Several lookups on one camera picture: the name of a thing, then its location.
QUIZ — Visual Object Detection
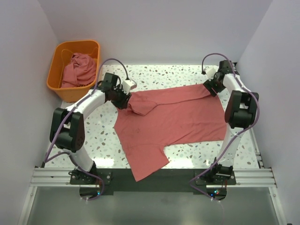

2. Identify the pink t shirt in basket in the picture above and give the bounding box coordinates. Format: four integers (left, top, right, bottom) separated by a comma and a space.
61, 53, 97, 88

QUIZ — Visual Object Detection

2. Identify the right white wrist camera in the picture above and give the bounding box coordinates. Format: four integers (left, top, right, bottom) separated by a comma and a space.
203, 66, 217, 79

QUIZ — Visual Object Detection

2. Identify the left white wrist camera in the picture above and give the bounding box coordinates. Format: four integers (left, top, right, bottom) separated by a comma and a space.
122, 80, 137, 92

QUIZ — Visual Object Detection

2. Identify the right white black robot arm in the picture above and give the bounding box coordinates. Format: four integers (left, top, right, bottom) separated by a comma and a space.
200, 60, 259, 184

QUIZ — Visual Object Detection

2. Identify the pink t shirt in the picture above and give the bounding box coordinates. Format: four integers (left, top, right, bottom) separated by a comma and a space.
61, 53, 97, 88
114, 84, 226, 181

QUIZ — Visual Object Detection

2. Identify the orange plastic laundry basket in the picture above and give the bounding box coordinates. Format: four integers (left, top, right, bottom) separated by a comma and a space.
46, 40, 101, 102

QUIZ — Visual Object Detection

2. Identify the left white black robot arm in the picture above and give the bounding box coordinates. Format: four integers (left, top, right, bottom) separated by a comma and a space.
50, 73, 137, 184

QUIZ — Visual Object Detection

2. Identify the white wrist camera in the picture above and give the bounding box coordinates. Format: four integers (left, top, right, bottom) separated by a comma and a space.
122, 80, 137, 92
203, 66, 217, 79

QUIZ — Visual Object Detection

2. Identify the aluminium front rail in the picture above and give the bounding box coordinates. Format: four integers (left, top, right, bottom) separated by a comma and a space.
30, 168, 277, 188

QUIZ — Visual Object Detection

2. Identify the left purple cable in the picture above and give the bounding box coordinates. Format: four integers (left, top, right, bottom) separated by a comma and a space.
44, 58, 129, 202

